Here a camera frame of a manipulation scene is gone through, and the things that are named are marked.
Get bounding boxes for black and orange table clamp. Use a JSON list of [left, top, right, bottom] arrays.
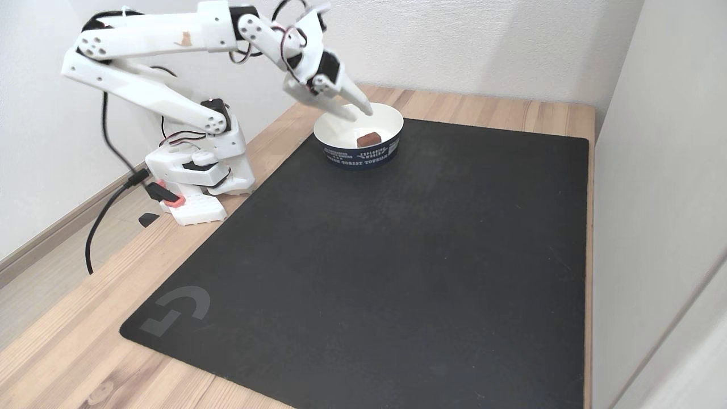
[[139, 180, 185, 228]]

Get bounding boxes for white bowl with blue band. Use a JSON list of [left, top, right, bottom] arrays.
[[314, 103, 404, 170]]

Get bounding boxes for red and black arm wires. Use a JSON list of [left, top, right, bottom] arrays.
[[229, 0, 310, 80]]

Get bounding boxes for black desk mat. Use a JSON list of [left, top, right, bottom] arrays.
[[119, 118, 590, 409]]

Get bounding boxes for pale grey door panel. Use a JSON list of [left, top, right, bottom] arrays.
[[591, 0, 727, 409]]

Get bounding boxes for wooden baseboard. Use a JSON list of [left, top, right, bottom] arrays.
[[0, 164, 149, 288]]

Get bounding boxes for black power cable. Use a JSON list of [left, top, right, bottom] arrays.
[[85, 91, 153, 276]]

